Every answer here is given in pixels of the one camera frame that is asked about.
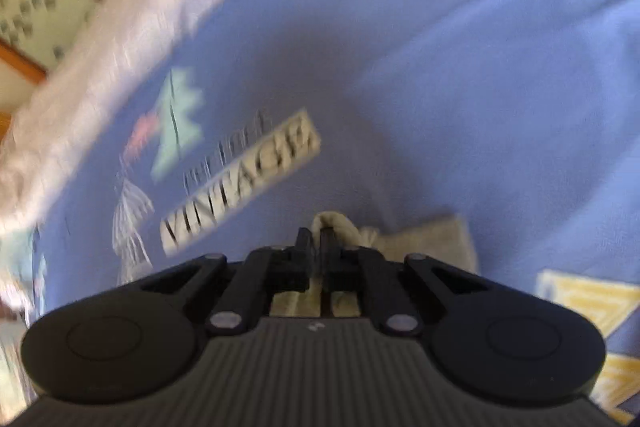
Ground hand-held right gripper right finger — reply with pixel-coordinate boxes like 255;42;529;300
320;227;501;339

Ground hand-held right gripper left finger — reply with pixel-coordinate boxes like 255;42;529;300
140;227;314;337

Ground grey pants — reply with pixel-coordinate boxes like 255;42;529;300
270;211;482;319

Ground blue printed bed sheet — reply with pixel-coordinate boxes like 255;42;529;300
0;0;640;427

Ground white textured quilt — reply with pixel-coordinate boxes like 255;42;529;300
0;0;351;235

